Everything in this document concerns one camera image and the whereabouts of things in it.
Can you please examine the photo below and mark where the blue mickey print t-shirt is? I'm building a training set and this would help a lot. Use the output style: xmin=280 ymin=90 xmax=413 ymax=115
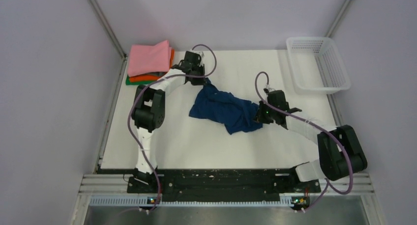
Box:
xmin=188 ymin=79 xmax=263 ymax=135

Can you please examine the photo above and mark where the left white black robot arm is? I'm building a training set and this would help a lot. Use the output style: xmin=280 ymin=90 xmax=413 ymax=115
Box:
xmin=128 ymin=50 xmax=207 ymax=193

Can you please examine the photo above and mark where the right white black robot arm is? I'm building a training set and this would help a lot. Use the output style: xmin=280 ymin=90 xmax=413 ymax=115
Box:
xmin=255 ymin=88 xmax=368 ymax=192

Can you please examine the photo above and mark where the grey folded t-shirt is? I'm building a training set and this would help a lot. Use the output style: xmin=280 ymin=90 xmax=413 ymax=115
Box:
xmin=148 ymin=72 xmax=167 ymax=77

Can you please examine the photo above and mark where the orange folded t-shirt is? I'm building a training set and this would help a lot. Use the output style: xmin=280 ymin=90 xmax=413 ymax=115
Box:
xmin=126 ymin=47 xmax=175 ymax=85

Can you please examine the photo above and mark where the pink folded t-shirt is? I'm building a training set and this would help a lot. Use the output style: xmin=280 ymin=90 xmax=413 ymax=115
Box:
xmin=127 ymin=40 xmax=172 ymax=77

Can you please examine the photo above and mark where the green folded t-shirt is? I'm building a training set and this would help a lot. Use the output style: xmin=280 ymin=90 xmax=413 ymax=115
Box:
xmin=125 ymin=75 xmax=160 ymax=85

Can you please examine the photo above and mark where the white plastic basket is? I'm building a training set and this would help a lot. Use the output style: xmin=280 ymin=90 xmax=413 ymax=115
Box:
xmin=286 ymin=36 xmax=351 ymax=95

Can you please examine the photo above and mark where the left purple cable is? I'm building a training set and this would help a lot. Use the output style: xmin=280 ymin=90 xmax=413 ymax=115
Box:
xmin=127 ymin=44 xmax=218 ymax=214

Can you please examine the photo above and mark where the purple cable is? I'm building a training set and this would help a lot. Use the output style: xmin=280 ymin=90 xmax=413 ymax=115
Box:
xmin=127 ymin=44 xmax=218 ymax=214
xmin=254 ymin=71 xmax=355 ymax=213

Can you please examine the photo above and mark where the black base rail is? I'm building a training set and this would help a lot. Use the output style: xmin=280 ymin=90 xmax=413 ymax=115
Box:
xmin=127 ymin=169 xmax=321 ymax=202

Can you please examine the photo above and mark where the white slotted cable duct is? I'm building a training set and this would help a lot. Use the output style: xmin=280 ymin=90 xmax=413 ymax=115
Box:
xmin=89 ymin=196 xmax=294 ymax=207

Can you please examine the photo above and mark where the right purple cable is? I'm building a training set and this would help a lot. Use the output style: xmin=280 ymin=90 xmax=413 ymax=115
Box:
xmin=254 ymin=71 xmax=355 ymax=213

